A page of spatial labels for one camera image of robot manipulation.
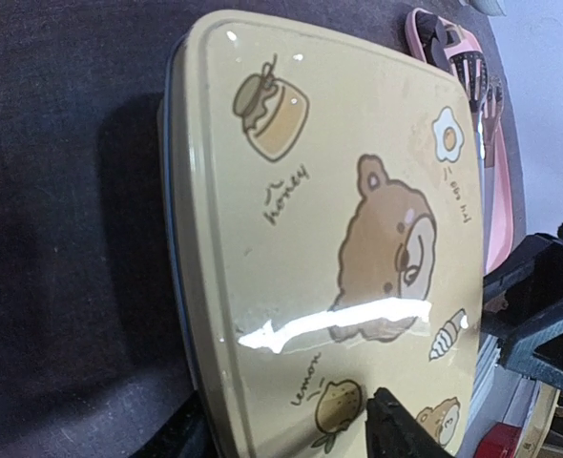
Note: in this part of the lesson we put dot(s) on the bear print tin lid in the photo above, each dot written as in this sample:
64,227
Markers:
324,219

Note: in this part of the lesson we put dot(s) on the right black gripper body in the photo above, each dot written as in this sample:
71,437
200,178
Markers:
433,38

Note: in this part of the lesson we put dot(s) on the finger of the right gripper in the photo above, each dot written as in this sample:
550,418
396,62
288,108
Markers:
470,67
490,105

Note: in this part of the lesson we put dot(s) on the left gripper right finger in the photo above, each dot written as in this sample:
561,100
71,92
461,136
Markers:
530,329

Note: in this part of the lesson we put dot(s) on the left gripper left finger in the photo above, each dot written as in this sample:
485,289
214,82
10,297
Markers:
391,431

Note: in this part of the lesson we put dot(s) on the pale celadon tea bowl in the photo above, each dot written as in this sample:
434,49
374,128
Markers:
489,7

